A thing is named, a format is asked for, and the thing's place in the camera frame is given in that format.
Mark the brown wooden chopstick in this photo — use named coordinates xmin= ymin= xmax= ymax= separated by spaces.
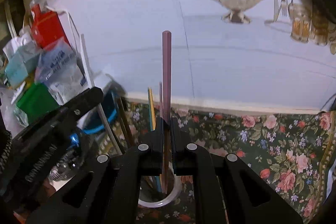
xmin=116 ymin=97 xmax=135 ymax=147

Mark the white chopstick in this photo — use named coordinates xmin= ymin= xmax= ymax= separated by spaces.
xmin=80 ymin=33 xmax=123 ymax=156

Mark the teal tissue box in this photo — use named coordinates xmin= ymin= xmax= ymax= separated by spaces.
xmin=5 ymin=49 xmax=42 ymax=89

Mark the red box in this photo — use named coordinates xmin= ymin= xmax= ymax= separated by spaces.
xmin=30 ymin=3 xmax=70 ymax=48

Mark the brown-purple chopstick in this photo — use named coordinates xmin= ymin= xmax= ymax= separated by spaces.
xmin=159 ymin=81 xmax=163 ymax=118

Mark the yellow chopstick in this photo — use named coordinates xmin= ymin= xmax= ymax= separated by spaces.
xmin=147 ymin=88 xmax=156 ymax=131

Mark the white ceramic utensil cup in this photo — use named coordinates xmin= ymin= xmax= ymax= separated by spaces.
xmin=138 ymin=162 xmax=182 ymax=208

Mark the floral green table mat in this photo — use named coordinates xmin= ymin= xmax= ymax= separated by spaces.
xmin=124 ymin=102 xmax=335 ymax=223

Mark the white appliance lid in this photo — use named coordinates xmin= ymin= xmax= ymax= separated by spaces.
xmin=76 ymin=74 xmax=124 ymax=132

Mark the mauve chopstick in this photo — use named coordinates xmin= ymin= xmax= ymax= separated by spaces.
xmin=162 ymin=30 xmax=171 ymax=194

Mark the green box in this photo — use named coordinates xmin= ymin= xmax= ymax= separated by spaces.
xmin=14 ymin=84 xmax=59 ymax=127

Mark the plastic bag with blue print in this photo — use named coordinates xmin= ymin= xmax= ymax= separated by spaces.
xmin=34 ymin=38 xmax=86 ymax=105

